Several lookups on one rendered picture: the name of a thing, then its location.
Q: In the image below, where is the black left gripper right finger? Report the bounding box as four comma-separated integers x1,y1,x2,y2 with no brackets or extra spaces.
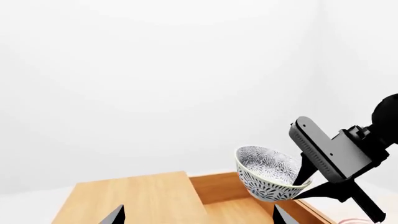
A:
272,203,301,224

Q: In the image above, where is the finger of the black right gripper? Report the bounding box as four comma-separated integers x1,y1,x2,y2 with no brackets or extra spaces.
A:
293,181,334,200
293,151,318,187

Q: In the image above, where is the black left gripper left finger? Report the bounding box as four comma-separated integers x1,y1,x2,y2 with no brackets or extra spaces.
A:
98,203,126,224

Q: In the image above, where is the white bowl with blue pattern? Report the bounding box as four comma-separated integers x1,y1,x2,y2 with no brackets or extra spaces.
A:
234,146,313,203

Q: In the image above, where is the light wooden cabinet drawer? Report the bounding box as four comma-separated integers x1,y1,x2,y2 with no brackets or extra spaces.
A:
188,171,338,224

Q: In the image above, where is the white plate with pink rim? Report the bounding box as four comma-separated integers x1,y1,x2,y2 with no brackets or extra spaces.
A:
337,217,376,224

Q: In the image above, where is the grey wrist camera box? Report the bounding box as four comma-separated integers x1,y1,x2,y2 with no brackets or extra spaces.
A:
288,116,374,185

